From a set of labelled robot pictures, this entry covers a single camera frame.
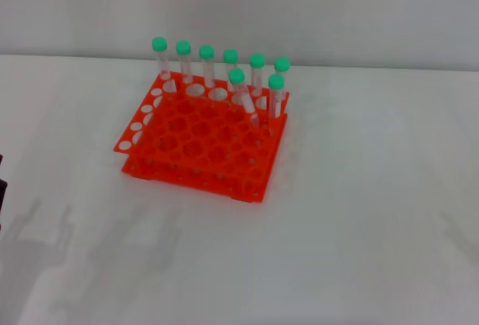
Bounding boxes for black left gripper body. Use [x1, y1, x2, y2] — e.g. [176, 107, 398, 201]
[0, 154, 9, 231]

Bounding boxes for clear test tube green cap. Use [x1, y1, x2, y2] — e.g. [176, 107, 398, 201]
[267, 73, 286, 120]
[248, 52, 266, 92]
[222, 48, 240, 73]
[198, 44, 218, 88]
[228, 68, 260, 127]
[150, 36, 172, 81]
[175, 40, 195, 84]
[274, 57, 291, 79]

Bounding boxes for orange plastic test tube rack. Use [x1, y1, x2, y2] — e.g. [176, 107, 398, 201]
[112, 71, 291, 204]

